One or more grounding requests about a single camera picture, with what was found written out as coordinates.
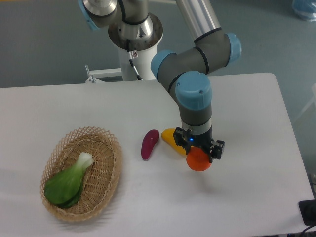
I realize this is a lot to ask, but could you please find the purple eggplant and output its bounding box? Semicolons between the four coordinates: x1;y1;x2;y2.
141;129;159;160

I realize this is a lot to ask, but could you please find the woven wicker basket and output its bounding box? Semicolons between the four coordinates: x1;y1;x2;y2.
40;126;122;222

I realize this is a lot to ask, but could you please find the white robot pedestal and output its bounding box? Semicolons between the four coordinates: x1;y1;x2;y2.
84;12;164;84

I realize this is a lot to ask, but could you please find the green bok choy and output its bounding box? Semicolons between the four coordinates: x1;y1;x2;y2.
44;152;94;208

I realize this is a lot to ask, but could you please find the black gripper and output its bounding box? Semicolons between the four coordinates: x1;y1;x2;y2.
173;126;225;163

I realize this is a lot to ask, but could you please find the yellow mango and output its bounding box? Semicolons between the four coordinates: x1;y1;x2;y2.
161;128;186;157

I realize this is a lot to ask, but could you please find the orange fruit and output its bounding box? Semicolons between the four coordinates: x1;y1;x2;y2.
186;146;211;172

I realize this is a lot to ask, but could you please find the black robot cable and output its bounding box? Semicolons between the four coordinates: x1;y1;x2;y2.
125;39;144;81

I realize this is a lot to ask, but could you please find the black device at edge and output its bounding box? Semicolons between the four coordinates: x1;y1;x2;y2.
298;199;316;226

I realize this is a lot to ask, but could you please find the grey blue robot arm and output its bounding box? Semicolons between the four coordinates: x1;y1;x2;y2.
78;0;242;163

